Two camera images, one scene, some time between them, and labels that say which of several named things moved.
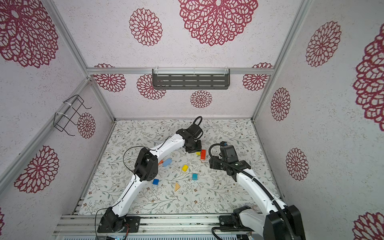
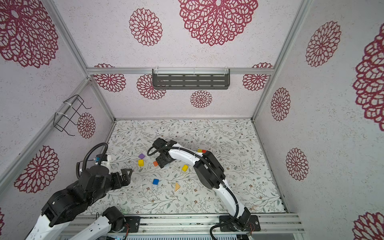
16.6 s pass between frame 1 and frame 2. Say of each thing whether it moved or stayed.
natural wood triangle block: stayed
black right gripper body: moved
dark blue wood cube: stayed
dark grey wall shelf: stayed
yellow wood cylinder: stayed
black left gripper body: moved
